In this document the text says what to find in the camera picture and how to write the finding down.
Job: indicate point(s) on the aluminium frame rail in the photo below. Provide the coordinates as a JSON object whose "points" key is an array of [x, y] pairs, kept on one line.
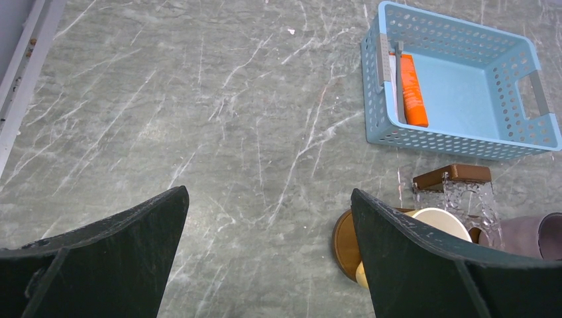
{"points": [[27, 32]]}

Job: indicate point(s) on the clear holder with brown ends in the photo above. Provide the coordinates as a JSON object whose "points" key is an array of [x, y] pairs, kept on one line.
{"points": [[466, 192]]}

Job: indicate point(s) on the brown oval wooden tray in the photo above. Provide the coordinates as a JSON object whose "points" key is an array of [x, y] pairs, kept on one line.
{"points": [[346, 249]]}

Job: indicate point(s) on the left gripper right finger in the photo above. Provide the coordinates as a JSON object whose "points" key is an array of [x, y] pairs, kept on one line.
{"points": [[415, 270]]}

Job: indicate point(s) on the light blue plastic basket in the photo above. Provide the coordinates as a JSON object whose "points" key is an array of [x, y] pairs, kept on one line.
{"points": [[481, 87]]}

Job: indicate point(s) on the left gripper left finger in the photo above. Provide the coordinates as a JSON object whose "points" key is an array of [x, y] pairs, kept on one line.
{"points": [[115, 267]]}

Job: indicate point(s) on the yellow ceramic mug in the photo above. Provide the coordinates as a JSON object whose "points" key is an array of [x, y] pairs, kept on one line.
{"points": [[372, 239]]}

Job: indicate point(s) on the mauve ceramic cup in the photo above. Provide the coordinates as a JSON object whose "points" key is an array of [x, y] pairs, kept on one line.
{"points": [[535, 236]]}

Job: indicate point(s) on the orange toothpaste tube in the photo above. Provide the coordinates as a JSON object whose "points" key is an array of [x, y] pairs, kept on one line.
{"points": [[414, 108]]}

